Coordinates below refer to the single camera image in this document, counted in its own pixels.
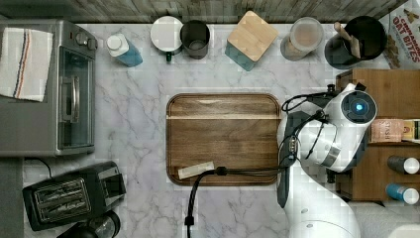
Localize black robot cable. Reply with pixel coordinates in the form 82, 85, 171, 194
183, 166, 288, 238

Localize cinnamon oat bites box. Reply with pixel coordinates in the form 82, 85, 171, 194
379, 0, 420, 69

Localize blue bottle on organizer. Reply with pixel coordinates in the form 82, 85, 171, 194
385, 183, 419, 205

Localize yellow tea bag packets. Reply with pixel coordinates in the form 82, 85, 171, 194
402, 119, 420, 143

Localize blue bottle with white cap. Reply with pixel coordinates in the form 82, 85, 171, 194
106, 34, 143, 67

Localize black utensil pot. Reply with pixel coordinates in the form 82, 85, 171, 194
324, 16, 387, 69

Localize dark grey cup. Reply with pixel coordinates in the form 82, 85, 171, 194
180, 20, 210, 60

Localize white lidded mug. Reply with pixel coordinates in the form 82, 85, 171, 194
151, 16, 183, 62

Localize striped white dish towel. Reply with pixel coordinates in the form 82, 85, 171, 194
0, 27, 53, 102

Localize wooden organizer cabinet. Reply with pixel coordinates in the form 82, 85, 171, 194
336, 68, 420, 201

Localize clear plastic lidded jar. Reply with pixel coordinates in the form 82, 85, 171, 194
280, 17, 324, 61

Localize dark bottle with white cap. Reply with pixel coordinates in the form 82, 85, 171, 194
387, 156, 420, 175

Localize wooden spatula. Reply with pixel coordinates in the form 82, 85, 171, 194
334, 22, 361, 59

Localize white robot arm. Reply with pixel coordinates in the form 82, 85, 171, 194
277, 83, 377, 238

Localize black silver toaster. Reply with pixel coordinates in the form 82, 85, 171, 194
22, 162, 126, 231

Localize silver toaster oven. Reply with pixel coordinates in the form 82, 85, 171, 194
1, 19, 97, 157

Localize wooden cutting board tray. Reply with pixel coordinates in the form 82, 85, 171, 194
165, 93, 281, 185

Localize orange tea bag packets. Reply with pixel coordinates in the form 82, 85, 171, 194
370, 119, 404, 143

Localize teal canister with wooden lid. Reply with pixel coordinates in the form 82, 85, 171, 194
225, 11, 278, 71

